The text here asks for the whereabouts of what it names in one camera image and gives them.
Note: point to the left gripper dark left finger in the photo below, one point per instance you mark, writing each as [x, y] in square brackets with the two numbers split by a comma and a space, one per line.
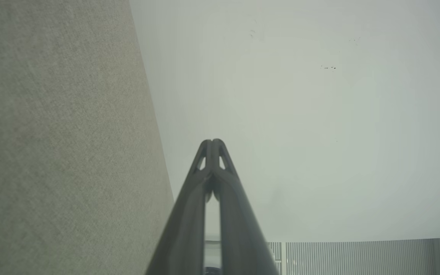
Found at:
[185, 229]

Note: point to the white ribbed panel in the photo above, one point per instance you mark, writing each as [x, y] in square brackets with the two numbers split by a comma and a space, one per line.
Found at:
[357, 258]

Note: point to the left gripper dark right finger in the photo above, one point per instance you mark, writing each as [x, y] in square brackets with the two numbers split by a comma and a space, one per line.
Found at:
[239, 229]

